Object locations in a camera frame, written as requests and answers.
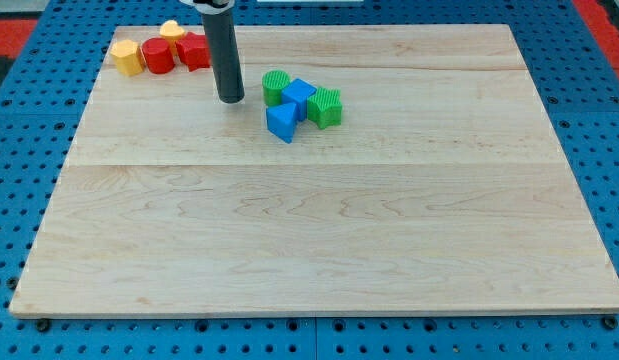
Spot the blue triangle block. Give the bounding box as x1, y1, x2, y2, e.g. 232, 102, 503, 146
266, 103, 297, 143

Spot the green star block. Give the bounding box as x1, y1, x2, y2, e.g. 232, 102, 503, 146
307, 87, 343, 130

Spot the blue cube block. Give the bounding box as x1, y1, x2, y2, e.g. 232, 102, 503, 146
281, 78, 317, 122

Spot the green cylinder block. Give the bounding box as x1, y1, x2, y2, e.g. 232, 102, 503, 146
261, 70, 291, 106

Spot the light wooden board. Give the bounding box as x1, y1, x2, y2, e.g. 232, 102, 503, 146
9, 24, 619, 319

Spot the red star block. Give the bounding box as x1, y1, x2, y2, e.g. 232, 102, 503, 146
175, 32, 211, 72

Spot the red cylinder block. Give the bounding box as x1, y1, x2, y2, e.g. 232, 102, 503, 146
141, 37, 175, 74

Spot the yellow heart block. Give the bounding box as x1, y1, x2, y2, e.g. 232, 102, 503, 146
159, 20, 187, 56

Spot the yellow hexagon block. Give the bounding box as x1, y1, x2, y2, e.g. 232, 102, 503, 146
110, 39, 145, 77

